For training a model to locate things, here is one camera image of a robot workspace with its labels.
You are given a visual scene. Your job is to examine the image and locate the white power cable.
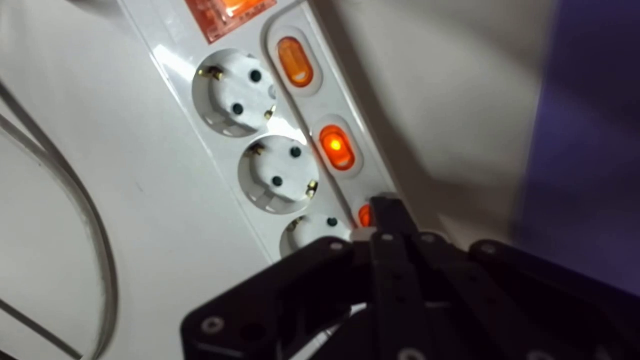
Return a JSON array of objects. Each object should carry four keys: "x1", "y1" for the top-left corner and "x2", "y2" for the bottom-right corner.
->
[{"x1": 0, "y1": 78, "x2": 122, "y2": 360}]

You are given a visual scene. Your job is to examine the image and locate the white power strip orange switches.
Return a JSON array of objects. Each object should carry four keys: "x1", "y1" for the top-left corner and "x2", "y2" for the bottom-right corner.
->
[{"x1": 118, "y1": 0, "x2": 403, "y2": 264}]

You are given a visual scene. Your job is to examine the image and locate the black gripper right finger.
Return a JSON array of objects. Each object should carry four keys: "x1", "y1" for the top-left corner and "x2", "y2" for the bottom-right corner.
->
[{"x1": 386, "y1": 193, "x2": 640, "y2": 360}]

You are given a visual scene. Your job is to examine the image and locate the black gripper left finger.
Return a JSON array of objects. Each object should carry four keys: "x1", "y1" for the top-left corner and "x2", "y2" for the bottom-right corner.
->
[{"x1": 179, "y1": 193, "x2": 395, "y2": 360}]

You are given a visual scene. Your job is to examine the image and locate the purple mat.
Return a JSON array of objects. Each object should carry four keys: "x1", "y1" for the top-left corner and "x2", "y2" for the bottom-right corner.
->
[{"x1": 509, "y1": 0, "x2": 640, "y2": 297}]

